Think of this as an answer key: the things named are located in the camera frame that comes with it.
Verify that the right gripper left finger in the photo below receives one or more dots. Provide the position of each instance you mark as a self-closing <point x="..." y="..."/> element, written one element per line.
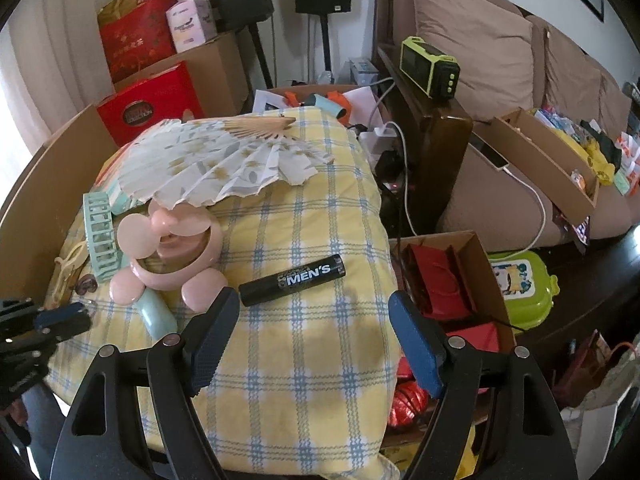
<point x="206" y="336"/>

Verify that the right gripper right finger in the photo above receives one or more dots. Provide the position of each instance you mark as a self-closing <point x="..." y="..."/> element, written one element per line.
<point x="419" y="340"/>

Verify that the pink handheld fan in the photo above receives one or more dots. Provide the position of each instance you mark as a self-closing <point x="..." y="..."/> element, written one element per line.
<point x="170" y="249"/>

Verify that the black mens tube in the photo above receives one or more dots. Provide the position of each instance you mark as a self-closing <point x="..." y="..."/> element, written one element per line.
<point x="288" y="282"/>

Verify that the large cardboard box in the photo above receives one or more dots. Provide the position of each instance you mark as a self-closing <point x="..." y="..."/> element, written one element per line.
<point x="44" y="201"/>

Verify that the green handheld fan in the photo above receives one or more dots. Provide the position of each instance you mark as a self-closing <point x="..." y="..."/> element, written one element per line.
<point x="111" y="266"/>

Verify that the white floral folding fan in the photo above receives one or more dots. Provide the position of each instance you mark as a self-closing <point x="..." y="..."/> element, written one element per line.
<point x="205" y="161"/>

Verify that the small cardboard box red items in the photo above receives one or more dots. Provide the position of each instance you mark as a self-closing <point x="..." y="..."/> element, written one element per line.
<point x="450" y="280"/>

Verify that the yellow plaid cloth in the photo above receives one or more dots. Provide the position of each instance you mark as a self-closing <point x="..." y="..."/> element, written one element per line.
<point x="306" y="382"/>

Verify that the green cartoon lunch box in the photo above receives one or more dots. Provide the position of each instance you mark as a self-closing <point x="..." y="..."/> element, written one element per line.
<point x="528" y="289"/>

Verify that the brown sofa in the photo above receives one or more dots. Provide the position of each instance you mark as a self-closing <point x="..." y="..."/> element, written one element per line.
<point x="509" y="60"/>

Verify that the long narrow cardboard tray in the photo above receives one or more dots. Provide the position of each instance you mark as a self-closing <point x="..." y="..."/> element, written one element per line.
<point x="547" y="160"/>

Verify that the red chocolate box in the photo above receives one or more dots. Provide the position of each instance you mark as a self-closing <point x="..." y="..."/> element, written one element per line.
<point x="169" y="94"/>

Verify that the floor box with orange items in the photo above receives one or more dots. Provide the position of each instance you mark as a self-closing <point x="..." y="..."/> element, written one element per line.
<point x="350" y="105"/>

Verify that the brown cardboard carton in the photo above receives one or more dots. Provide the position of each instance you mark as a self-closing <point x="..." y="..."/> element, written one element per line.
<point x="216" y="72"/>

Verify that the white curtain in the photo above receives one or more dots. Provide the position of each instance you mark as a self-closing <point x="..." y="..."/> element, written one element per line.
<point x="52" y="65"/>

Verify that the green portable radio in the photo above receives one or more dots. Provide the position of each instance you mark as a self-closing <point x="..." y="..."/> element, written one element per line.
<point x="434" y="72"/>

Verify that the red gift bag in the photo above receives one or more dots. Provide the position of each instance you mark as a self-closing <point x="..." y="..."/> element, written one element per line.
<point x="138" y="40"/>

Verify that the pink white carton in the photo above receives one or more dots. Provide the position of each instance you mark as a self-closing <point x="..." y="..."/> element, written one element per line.
<point x="191" y="24"/>

